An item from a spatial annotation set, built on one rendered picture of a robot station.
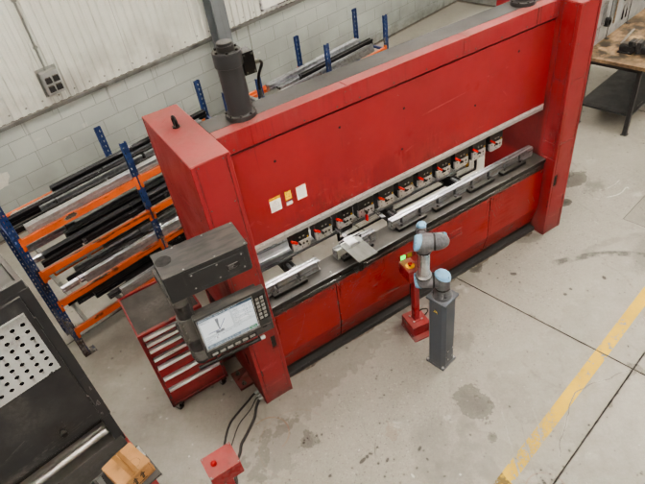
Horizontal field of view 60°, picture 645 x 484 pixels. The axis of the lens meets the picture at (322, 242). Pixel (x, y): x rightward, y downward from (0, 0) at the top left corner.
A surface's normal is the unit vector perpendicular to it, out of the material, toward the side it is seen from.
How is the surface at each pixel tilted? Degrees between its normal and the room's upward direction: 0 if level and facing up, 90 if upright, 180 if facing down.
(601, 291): 0
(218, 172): 90
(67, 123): 90
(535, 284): 0
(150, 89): 90
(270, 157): 90
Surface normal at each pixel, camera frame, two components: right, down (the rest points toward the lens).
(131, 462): -0.07, -0.80
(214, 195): 0.54, 0.49
